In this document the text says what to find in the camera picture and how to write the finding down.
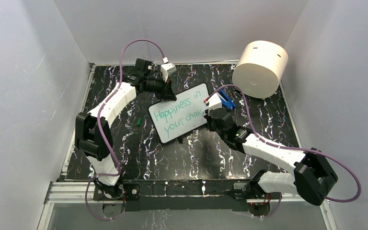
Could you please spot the aluminium frame rail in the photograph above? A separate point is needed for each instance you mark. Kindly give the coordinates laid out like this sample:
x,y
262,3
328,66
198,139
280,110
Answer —
x,y
178,205

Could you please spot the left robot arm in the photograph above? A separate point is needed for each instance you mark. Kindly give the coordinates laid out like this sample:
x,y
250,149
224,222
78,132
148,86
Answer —
x,y
93,137

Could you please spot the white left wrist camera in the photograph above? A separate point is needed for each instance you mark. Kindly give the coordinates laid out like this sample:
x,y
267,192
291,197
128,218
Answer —
x,y
167,68

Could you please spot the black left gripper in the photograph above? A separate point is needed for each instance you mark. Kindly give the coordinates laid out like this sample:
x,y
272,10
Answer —
x,y
168,95

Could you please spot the green marker cap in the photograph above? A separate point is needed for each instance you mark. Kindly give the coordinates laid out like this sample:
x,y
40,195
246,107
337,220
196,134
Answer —
x,y
139,122

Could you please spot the white whiteboard black frame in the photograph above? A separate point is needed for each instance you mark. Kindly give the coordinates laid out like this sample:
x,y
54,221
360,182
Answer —
x,y
175,118

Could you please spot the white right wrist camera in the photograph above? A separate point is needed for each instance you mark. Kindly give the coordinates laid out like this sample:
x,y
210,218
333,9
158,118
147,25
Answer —
x,y
214,102

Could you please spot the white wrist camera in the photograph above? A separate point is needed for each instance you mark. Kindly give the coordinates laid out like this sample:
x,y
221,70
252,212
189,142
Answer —
x,y
214,102
167,68

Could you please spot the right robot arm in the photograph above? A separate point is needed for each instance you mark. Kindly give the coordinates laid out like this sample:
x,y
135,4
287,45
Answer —
x,y
306,174

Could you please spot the cream cylindrical container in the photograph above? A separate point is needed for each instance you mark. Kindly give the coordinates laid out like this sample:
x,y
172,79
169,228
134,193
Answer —
x,y
260,68

